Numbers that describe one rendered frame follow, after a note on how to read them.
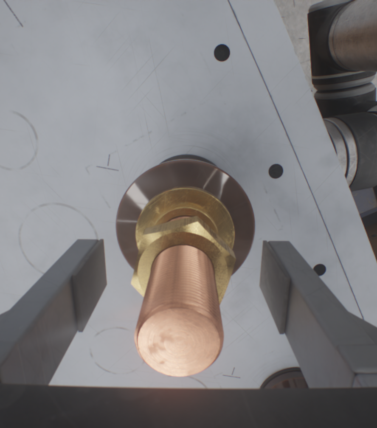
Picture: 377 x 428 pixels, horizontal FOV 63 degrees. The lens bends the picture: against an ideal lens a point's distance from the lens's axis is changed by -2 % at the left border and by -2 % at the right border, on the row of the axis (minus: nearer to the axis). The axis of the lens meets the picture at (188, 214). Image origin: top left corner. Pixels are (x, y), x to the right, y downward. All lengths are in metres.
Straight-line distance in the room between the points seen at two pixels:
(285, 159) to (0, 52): 0.27
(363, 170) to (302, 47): 1.37
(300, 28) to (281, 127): 1.50
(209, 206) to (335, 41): 0.42
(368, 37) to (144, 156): 0.32
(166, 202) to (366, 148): 0.31
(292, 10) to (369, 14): 1.32
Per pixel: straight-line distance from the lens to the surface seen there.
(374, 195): 1.82
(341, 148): 0.43
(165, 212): 0.19
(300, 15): 1.81
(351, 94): 0.63
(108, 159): 0.30
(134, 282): 0.16
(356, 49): 0.52
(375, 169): 0.46
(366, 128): 0.46
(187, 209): 0.19
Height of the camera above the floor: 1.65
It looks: 74 degrees down
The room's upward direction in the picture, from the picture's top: 179 degrees counter-clockwise
